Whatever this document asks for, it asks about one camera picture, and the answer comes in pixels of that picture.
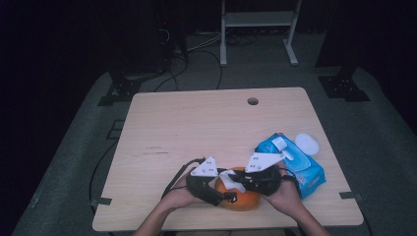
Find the white metal stand frame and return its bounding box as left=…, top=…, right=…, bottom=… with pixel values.
left=219, top=0, right=303, bottom=68

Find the person's left hand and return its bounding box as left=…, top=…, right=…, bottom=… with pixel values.
left=161, top=176, right=205, bottom=211

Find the black floor cable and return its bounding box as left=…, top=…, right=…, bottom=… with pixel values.
left=193, top=48, right=224, bottom=90
left=153, top=48, right=190, bottom=92

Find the tangle of black cables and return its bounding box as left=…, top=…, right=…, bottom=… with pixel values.
left=225, top=32, right=261, bottom=47

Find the orange plush toy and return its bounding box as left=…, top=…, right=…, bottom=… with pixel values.
left=214, top=166, right=263, bottom=212

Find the black tape strip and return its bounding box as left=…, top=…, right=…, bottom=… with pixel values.
left=89, top=196, right=113, bottom=208

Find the grey tape strip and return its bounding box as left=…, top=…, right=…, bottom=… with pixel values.
left=338, top=191, right=364, bottom=202

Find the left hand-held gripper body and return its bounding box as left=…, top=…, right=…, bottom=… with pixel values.
left=185, top=155, right=230, bottom=207

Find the right hand-held gripper cable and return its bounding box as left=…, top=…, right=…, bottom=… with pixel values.
left=277, top=166, right=303, bottom=199

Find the black stand with base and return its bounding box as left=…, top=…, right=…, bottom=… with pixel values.
left=316, top=63, right=372, bottom=102
left=97, top=48, right=168, bottom=106

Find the person's right hand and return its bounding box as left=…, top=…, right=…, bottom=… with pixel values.
left=261, top=177, right=303, bottom=216

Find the long black cable beside table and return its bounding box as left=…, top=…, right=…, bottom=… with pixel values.
left=88, top=141, right=119, bottom=214

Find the left hand-held gripper cable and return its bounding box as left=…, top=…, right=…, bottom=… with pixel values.
left=160, top=157, right=207, bottom=201

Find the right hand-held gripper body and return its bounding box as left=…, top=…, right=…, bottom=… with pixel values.
left=242, top=151, right=286, bottom=197

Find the blue wet wipes pack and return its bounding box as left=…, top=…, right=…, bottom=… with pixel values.
left=255, top=132, right=328, bottom=201

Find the hand-held gripper cable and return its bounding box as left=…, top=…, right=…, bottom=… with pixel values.
left=277, top=166, right=303, bottom=199
left=160, top=157, right=207, bottom=201

